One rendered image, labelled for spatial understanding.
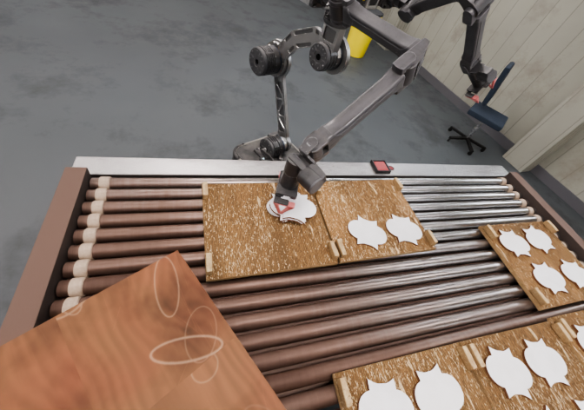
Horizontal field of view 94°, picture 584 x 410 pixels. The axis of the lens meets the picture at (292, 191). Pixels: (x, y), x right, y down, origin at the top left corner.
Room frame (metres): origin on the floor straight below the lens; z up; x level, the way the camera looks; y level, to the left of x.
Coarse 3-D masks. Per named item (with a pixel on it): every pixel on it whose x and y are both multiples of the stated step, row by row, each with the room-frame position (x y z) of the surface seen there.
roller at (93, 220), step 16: (416, 208) 0.88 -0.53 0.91; (432, 208) 0.92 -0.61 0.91; (448, 208) 0.96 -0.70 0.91; (464, 208) 1.01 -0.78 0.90; (480, 208) 1.06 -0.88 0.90; (80, 224) 0.31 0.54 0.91; (96, 224) 0.33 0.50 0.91; (112, 224) 0.34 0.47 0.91; (128, 224) 0.36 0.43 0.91; (144, 224) 0.38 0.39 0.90; (160, 224) 0.40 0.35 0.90; (176, 224) 0.43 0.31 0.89
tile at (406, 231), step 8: (392, 216) 0.75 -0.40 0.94; (392, 224) 0.71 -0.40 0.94; (400, 224) 0.73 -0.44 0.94; (408, 224) 0.74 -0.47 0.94; (392, 232) 0.68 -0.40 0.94; (400, 232) 0.69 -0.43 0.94; (408, 232) 0.70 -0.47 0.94; (416, 232) 0.72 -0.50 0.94; (400, 240) 0.65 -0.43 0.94; (408, 240) 0.67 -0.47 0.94; (416, 240) 0.69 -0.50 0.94
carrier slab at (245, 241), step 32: (224, 192) 0.58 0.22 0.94; (256, 192) 0.63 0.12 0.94; (224, 224) 0.46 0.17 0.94; (256, 224) 0.50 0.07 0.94; (288, 224) 0.55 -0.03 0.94; (320, 224) 0.60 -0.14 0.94; (224, 256) 0.36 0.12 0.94; (256, 256) 0.40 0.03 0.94; (288, 256) 0.43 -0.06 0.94; (320, 256) 0.47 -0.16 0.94
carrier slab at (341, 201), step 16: (336, 192) 0.78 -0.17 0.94; (352, 192) 0.81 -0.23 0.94; (368, 192) 0.85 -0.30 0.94; (384, 192) 0.88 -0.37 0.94; (400, 192) 0.92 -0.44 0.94; (320, 208) 0.67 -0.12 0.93; (336, 208) 0.70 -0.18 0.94; (352, 208) 0.72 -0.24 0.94; (368, 208) 0.76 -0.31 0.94; (384, 208) 0.79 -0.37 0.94; (400, 208) 0.82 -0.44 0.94; (336, 224) 0.62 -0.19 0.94; (384, 224) 0.71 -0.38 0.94; (416, 224) 0.77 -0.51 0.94; (352, 240) 0.58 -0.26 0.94; (352, 256) 0.52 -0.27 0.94; (368, 256) 0.54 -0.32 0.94; (384, 256) 0.57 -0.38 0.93
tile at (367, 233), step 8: (352, 224) 0.64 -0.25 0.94; (360, 224) 0.66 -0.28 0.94; (368, 224) 0.67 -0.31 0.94; (376, 224) 0.68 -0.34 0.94; (352, 232) 0.61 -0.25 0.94; (360, 232) 0.62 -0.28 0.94; (368, 232) 0.64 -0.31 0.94; (376, 232) 0.65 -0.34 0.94; (384, 232) 0.66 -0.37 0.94; (360, 240) 0.59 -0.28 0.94; (368, 240) 0.60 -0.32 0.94; (376, 240) 0.61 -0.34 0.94; (384, 240) 0.63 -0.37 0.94; (376, 248) 0.58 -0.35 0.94
